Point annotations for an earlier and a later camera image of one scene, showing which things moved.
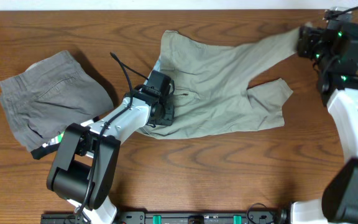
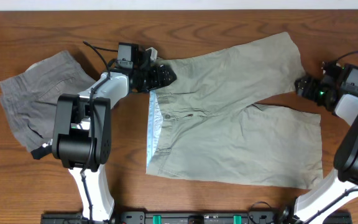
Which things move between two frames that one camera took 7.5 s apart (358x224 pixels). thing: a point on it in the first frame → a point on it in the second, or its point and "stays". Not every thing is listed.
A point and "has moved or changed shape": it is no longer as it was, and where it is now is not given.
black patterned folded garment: (48, 148) stays
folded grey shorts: (47, 97) stays
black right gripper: (305, 42) → (307, 86)
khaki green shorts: (211, 95) has moved or changed shape
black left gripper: (168, 118) → (158, 81)
